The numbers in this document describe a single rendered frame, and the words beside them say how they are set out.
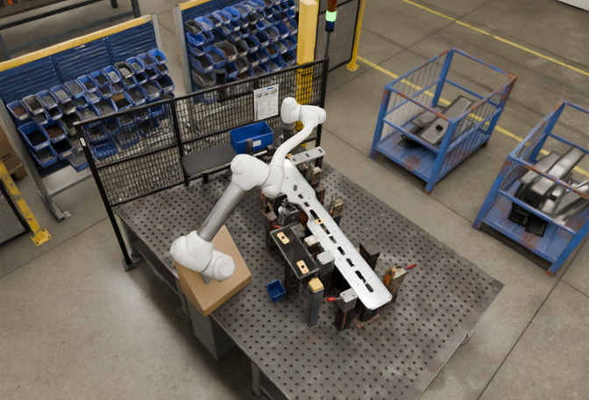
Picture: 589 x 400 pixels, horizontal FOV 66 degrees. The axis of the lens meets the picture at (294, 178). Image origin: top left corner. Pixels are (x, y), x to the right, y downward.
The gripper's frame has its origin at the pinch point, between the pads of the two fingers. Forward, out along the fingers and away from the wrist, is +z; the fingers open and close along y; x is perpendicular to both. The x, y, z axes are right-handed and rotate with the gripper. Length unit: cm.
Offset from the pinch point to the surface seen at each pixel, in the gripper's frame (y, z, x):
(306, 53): 47, -34, 57
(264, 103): 9, -1, 54
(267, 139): 2.0, 17.0, 34.6
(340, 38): 207, 70, 230
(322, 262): -21, 18, -82
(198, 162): -53, 25, 42
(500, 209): 207, 113, -58
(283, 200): -20.5, 11.4, -32.3
